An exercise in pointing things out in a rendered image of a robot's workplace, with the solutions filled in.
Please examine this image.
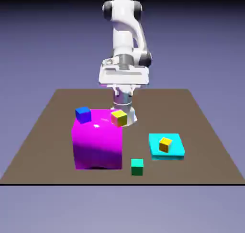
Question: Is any small orange yellow cube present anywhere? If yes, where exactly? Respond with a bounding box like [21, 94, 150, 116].
[158, 137, 173, 154]

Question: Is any large magenta box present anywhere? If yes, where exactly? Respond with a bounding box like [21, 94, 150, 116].
[70, 108, 123, 170]

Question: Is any small blue cube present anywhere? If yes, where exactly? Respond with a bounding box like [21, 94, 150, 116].
[75, 106, 92, 124]

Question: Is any small lime yellow cube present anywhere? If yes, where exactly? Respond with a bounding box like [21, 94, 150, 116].
[111, 110, 128, 127]

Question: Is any small green cube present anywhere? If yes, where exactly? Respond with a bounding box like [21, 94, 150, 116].
[130, 158, 145, 177]

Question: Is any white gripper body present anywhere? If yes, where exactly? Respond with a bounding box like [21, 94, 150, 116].
[98, 64, 150, 89]

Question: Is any large cyan box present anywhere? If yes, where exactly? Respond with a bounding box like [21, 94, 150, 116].
[148, 133, 186, 161]

